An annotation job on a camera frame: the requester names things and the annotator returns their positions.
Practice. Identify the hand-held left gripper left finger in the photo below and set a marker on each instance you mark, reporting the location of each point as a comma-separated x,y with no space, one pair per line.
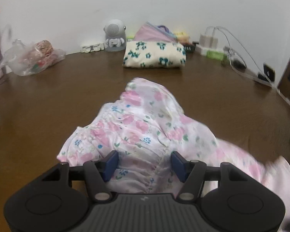
110,166

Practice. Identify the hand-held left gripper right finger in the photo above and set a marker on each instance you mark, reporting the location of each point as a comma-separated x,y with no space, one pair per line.
179,167

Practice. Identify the pink floral garment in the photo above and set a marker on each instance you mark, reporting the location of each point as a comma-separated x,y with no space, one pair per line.
140,125

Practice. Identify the cream floral folded clothes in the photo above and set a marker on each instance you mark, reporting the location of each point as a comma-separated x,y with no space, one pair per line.
154,54

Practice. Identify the light green box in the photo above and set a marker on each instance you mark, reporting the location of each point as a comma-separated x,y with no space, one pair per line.
216,55

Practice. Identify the white plastic clip strip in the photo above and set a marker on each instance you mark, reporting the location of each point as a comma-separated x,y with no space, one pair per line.
91,48

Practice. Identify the white power strip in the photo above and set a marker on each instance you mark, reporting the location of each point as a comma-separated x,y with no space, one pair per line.
201,49

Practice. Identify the black striped box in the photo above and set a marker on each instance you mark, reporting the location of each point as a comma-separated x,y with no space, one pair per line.
189,47

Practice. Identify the white charger plug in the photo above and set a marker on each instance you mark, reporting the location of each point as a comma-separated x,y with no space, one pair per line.
214,41
204,40

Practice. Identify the yellow item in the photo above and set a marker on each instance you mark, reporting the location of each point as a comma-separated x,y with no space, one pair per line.
182,36

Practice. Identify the white round speaker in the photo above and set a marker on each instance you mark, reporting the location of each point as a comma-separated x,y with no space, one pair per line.
114,33

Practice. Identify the clear plastic snack bag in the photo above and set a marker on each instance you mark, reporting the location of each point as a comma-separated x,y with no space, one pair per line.
31,58

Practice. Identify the pink folded cloth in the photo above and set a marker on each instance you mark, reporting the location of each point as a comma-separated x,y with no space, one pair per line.
151,32

